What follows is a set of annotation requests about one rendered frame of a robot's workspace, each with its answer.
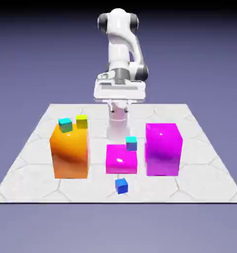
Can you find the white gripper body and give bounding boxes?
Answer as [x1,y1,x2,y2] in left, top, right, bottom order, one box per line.
[93,78,146,104]

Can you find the small yellow cube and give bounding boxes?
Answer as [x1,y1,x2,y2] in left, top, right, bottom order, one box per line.
[76,114,89,129]

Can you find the small blue cube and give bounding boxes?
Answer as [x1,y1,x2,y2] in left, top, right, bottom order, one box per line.
[115,177,129,195]

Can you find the large orange box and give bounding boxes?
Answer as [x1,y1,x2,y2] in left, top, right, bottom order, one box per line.
[49,122,90,179]

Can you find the tall large magenta box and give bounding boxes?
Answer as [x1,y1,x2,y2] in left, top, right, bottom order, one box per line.
[145,123,184,176]

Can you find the small cyan cube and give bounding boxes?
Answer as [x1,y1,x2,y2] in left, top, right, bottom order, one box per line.
[58,117,74,133]
[125,135,138,152]

